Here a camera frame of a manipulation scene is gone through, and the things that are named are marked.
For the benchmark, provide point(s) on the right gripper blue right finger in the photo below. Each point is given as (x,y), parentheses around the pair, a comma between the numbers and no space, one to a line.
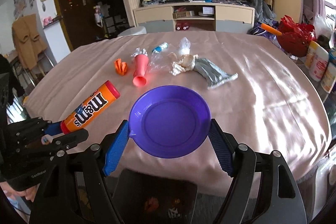
(222,147)

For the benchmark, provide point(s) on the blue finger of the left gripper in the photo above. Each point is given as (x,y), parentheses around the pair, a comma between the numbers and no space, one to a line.
(53,129)

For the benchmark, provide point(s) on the pink plastic cup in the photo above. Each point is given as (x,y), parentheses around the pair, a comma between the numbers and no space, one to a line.
(140,61)

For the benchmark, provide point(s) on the foil wrapper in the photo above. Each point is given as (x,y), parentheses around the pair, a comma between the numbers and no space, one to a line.
(139,51)

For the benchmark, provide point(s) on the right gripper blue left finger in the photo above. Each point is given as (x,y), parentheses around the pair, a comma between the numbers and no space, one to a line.
(113,146)

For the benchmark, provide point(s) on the person left hand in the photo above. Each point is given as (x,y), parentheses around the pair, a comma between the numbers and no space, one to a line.
(29,194)

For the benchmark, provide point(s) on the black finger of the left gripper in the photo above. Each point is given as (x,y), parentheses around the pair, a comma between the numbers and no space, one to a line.
(69,141)

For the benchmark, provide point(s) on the purple plastic plate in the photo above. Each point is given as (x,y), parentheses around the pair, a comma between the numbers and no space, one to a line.
(169,121)

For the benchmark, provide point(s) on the clear plastic wrap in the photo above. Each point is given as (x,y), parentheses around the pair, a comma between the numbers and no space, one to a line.
(161,62)

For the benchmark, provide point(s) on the white round stool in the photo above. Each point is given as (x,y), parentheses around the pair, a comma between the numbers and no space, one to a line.
(140,30)

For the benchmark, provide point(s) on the grey foil pouch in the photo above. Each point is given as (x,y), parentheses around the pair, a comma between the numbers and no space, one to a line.
(214,76)

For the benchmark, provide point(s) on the beige tv cabinet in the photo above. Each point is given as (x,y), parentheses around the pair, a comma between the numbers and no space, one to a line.
(199,16)

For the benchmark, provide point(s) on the red gift basket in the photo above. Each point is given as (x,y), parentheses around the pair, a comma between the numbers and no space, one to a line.
(295,37)

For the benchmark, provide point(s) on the blue white small bottle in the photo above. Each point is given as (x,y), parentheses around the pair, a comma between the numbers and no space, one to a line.
(160,48)

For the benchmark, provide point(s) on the orange stick handle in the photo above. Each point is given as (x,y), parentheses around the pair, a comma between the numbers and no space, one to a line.
(270,29)

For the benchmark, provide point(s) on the black trash bin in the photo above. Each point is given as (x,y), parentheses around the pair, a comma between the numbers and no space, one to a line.
(142,198)

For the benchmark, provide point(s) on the orange paper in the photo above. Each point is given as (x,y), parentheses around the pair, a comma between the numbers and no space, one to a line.
(121,67)

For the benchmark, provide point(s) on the pink satin tablecloth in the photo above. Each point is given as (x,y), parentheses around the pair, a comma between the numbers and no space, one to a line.
(270,106)

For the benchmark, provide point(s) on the beige hanging coat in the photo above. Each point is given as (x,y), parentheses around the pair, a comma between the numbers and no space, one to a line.
(27,41)

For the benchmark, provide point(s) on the orange candy tube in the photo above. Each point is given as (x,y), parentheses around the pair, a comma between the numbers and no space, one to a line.
(91,108)

